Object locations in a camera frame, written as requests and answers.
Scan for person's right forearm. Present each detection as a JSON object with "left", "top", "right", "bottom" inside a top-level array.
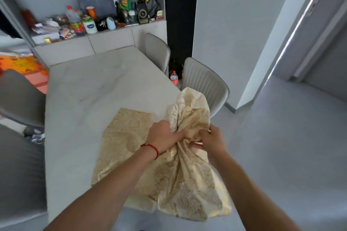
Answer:
[{"left": 209, "top": 149, "right": 301, "bottom": 231}]

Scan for person's left forearm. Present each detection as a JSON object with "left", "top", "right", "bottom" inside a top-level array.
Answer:
[{"left": 43, "top": 145, "right": 159, "bottom": 231}]

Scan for white blue sneakers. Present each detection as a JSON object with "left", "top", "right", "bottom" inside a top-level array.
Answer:
[{"left": 23, "top": 126, "right": 46, "bottom": 145}]

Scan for person's left hand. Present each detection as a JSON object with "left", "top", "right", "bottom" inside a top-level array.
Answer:
[{"left": 145, "top": 119, "right": 190, "bottom": 156}]

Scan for white crumpled paper bag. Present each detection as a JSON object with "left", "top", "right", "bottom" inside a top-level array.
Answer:
[{"left": 0, "top": 29, "right": 37, "bottom": 56}]

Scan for pink box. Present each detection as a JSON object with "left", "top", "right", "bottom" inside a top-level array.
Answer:
[{"left": 23, "top": 71, "right": 49, "bottom": 95}]

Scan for red canister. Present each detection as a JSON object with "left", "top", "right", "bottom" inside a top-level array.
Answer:
[{"left": 21, "top": 9, "right": 37, "bottom": 28}]

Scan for dark handbag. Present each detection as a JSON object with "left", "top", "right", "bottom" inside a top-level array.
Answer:
[{"left": 146, "top": 0, "right": 161, "bottom": 18}]

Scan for black hanging jacket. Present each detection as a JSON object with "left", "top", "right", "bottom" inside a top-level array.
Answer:
[{"left": 0, "top": 9, "right": 22, "bottom": 39}]

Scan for white jar blue label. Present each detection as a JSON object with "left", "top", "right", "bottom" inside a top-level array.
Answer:
[{"left": 82, "top": 16, "right": 98, "bottom": 35}]

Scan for grey door silver lock plate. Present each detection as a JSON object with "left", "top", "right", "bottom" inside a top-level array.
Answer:
[{"left": 274, "top": 0, "right": 347, "bottom": 82}]

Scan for red string bracelet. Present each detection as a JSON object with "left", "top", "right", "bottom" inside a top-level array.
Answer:
[{"left": 140, "top": 143, "right": 160, "bottom": 160}]

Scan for white flat box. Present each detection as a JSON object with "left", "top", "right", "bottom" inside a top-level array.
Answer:
[{"left": 30, "top": 32, "right": 61, "bottom": 45}]

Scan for dark sauce bottle red label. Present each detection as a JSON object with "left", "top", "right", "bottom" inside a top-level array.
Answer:
[{"left": 66, "top": 5, "right": 87, "bottom": 36}]

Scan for pink striped packet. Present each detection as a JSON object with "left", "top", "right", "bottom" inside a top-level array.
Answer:
[{"left": 58, "top": 27, "right": 72, "bottom": 40}]

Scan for grey upholstered chair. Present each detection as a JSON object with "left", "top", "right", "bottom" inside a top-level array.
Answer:
[
  {"left": 0, "top": 69, "right": 46, "bottom": 128},
  {"left": 0, "top": 124, "right": 48, "bottom": 228},
  {"left": 143, "top": 32, "right": 171, "bottom": 76},
  {"left": 180, "top": 57, "right": 230, "bottom": 119}
]

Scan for beige lace tablecloth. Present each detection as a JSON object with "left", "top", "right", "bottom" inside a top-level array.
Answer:
[{"left": 91, "top": 87, "right": 233, "bottom": 222}]

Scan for person's right hand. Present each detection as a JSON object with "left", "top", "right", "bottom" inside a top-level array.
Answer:
[{"left": 189, "top": 124, "right": 228, "bottom": 162}]

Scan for orange paper cup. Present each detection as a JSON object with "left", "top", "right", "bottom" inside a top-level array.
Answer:
[{"left": 85, "top": 6, "right": 98, "bottom": 20}]

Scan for plain grey door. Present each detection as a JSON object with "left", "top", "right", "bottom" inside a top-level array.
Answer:
[{"left": 302, "top": 21, "right": 347, "bottom": 96}]

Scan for green snack bag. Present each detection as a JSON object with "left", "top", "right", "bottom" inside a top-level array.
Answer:
[{"left": 119, "top": 0, "right": 133, "bottom": 12}]

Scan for black trophy plaque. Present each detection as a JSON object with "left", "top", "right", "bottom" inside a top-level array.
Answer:
[{"left": 135, "top": 0, "right": 150, "bottom": 25}]

